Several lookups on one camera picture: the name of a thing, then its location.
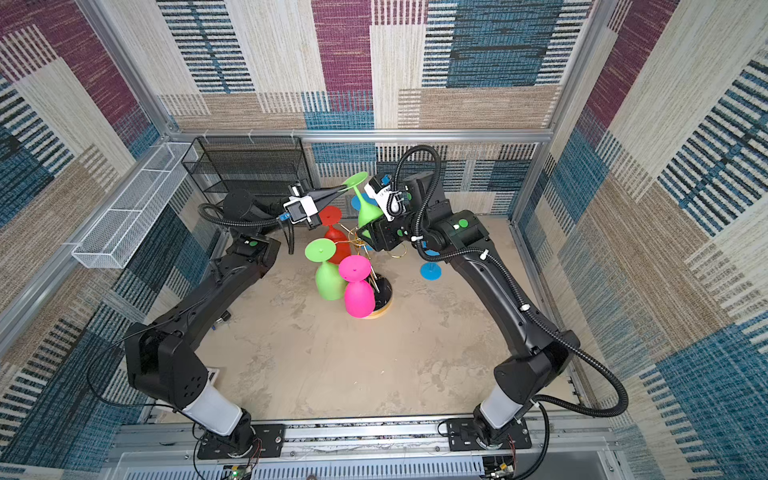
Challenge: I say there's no black mesh shelf rack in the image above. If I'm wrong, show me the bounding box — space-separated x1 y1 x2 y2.
181 136 320 204

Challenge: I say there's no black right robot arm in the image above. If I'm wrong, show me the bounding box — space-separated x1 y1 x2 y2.
359 145 629 449

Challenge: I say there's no white wire mesh basket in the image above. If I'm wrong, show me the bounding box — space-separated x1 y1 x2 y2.
72 142 189 269

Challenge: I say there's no green wine glass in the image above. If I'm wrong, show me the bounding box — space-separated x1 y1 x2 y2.
343 171 383 228
304 238 347 301

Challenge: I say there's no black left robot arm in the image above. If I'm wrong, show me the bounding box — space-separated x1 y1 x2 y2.
116 184 348 458

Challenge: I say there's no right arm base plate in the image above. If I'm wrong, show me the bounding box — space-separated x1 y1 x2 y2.
437 417 532 451

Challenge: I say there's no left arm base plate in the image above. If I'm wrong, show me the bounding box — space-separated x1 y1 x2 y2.
195 424 285 460

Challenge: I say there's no gold wine glass rack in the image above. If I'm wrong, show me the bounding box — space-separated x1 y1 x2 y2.
338 253 394 319

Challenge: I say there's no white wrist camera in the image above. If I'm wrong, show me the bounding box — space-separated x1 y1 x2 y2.
283 183 321 230
364 174 402 221

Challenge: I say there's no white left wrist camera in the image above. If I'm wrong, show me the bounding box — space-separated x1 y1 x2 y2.
283 183 321 230

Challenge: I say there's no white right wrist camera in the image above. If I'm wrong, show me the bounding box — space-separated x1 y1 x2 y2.
364 174 402 221

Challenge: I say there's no red wine glass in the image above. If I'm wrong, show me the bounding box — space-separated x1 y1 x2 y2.
319 205 351 265

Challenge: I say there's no pink wine glass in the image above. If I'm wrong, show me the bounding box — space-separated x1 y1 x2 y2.
339 255 375 318

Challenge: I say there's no aluminium front rail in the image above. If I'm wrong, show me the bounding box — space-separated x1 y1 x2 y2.
99 411 633 479

